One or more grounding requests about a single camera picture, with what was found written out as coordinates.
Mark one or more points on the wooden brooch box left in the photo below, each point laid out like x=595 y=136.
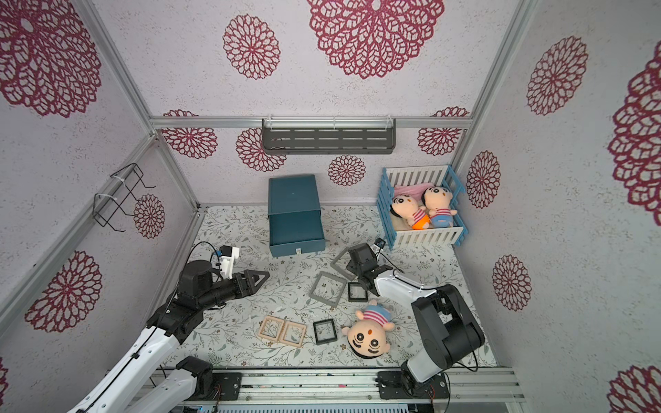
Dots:
x=271 y=328

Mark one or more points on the wooden brooch box right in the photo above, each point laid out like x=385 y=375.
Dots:
x=293 y=334

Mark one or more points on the black wire wall rack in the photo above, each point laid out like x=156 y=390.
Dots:
x=107 y=205

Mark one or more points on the wooden brooch box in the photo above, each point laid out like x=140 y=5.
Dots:
x=293 y=334
x=271 y=328

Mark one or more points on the blue white toy crib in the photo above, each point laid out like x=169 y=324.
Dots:
x=397 y=233

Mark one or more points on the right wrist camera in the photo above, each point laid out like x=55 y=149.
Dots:
x=379 y=244

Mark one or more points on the teal drawer cabinet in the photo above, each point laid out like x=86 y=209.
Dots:
x=294 y=215

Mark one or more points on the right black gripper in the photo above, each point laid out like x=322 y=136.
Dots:
x=359 y=260

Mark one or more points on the grey brooch box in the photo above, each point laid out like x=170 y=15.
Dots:
x=328 y=288
x=340 y=262

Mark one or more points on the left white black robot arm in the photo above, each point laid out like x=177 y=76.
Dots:
x=168 y=328

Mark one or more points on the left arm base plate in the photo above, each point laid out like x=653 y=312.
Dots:
x=225 y=386

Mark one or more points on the small black brooch box far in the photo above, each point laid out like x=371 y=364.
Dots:
x=356 y=293

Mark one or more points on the small black brooch box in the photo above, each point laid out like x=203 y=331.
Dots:
x=325 y=331
x=356 y=293

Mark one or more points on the plush doll blue pants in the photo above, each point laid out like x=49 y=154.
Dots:
x=437 y=202

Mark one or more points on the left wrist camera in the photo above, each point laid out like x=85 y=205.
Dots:
x=227 y=255

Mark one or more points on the pink crib blanket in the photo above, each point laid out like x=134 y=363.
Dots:
x=415 y=191

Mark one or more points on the grey wall shelf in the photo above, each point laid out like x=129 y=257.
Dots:
x=329 y=137

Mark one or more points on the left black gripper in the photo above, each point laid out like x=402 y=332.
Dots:
x=248 y=279

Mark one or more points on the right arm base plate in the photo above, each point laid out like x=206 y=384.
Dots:
x=401 y=385

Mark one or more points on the plush doll orange pants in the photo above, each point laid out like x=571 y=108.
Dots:
x=407 y=208

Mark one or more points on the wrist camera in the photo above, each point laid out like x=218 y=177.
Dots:
x=379 y=244
x=227 y=255

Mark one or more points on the small black brooch box near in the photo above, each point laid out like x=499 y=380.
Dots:
x=325 y=331

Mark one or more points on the aluminium front rail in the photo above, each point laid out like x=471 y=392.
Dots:
x=272 y=386

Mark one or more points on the plush doll striped hat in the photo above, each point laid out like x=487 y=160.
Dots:
x=367 y=338

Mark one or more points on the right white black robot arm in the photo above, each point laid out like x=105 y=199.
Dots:
x=448 y=329

